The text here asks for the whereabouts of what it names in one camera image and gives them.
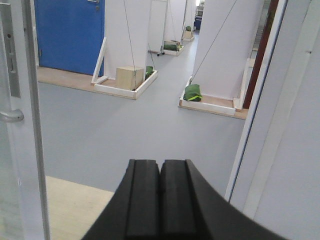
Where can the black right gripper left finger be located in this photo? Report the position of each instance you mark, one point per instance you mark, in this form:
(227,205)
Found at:
(133,211)

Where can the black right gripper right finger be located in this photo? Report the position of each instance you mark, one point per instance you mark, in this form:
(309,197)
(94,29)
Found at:
(191,209)

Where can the white framed transparent sliding door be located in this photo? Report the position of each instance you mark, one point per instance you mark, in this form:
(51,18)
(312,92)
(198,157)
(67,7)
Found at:
(23,194)

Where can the blue door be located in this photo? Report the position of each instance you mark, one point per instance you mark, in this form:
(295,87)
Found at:
(69,34)

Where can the light wooden floor platform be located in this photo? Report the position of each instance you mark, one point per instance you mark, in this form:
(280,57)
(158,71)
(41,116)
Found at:
(73,207)

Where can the white framed wooden base right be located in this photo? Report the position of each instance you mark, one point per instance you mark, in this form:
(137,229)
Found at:
(225,107)

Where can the white framed wooden base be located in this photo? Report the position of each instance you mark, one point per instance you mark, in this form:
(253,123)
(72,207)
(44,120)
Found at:
(225,107)
(107,85)

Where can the white framed wooden base left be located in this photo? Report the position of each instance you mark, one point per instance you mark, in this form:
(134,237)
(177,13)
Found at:
(107,85)

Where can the distant wooden box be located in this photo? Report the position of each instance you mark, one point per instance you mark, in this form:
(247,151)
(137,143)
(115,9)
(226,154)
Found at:
(129,77)

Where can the distant green sandbag left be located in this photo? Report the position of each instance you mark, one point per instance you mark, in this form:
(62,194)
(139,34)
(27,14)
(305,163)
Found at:
(148,72)

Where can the white outer door frame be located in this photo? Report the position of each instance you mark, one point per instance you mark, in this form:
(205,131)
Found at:
(275,178)

